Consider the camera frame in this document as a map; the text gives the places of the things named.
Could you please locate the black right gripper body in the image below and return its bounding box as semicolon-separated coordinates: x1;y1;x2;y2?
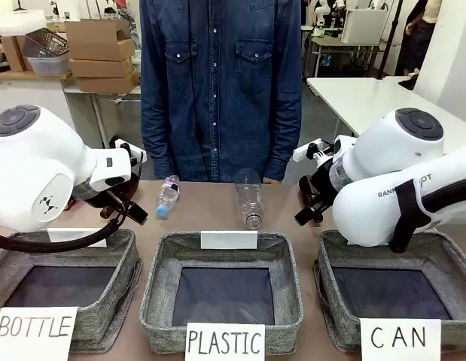
309;162;340;217

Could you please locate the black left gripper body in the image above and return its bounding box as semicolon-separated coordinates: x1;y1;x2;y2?
72;173;142;211

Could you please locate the small bottle with blue cap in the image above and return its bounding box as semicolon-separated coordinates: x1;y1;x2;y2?
155;174;181;219

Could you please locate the large clear plastic bottle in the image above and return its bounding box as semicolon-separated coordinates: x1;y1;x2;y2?
233;167;264;231

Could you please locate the person's left forearm denim sleeve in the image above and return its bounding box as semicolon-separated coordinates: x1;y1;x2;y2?
264;89;303;182

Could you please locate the person's right forearm denim sleeve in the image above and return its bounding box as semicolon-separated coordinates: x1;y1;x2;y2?
140;89;181;181

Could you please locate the grey basket with bottle sign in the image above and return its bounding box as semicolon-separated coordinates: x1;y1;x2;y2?
0;227;144;354

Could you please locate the grey basket with plastic sign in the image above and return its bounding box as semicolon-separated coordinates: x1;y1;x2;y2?
139;230;305;355

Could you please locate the white paper sign reading can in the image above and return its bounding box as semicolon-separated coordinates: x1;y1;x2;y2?
359;317;443;361

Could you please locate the grey basket with can sign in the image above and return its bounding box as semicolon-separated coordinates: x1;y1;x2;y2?
312;229;466;353

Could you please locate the black mesh basket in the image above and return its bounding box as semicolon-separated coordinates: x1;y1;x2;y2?
23;27;71;58

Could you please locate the white desk with metal leg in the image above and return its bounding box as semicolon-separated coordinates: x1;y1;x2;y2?
62;84;143;150

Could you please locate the flat cardboard box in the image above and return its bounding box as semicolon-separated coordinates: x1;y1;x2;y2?
68;37;136;62
76;71;142;94
69;57;138;79
64;18;132;43

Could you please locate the clear plastic storage bin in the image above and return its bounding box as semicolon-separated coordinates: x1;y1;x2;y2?
27;52;72;77

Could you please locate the person in denim shirt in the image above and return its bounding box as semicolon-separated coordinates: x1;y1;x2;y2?
139;0;304;185

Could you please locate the background workbench table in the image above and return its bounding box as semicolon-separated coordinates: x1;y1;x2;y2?
301;24;382;79

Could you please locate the white paper sign reading bottle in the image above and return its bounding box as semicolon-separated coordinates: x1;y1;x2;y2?
0;306;80;361

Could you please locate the white paper sign reading plastic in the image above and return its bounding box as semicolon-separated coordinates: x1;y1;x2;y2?
184;322;267;361

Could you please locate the small upright cardboard box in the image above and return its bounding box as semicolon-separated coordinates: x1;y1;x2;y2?
0;35;32;73

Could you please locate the black tripod pole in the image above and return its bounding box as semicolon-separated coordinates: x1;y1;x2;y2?
378;0;404;79

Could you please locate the white background box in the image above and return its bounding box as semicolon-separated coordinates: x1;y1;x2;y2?
340;7;388;45

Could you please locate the background person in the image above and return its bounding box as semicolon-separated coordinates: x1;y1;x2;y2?
394;0;443;77

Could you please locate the white foam sheet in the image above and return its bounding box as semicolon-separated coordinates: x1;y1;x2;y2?
0;10;44;38

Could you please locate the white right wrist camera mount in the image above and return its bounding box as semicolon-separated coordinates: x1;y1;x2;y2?
292;139;336;163

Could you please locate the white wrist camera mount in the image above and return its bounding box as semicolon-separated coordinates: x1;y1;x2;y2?
292;139;336;163
109;138;144;167

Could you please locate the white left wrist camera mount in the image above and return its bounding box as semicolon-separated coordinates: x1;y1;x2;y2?
109;138;144;167

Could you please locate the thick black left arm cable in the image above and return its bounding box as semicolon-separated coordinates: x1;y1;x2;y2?
0;213;129;253

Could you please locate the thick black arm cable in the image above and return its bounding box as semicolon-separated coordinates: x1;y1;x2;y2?
0;213;129;253
389;173;466;254

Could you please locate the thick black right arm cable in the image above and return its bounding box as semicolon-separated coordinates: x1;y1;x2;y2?
389;173;466;254

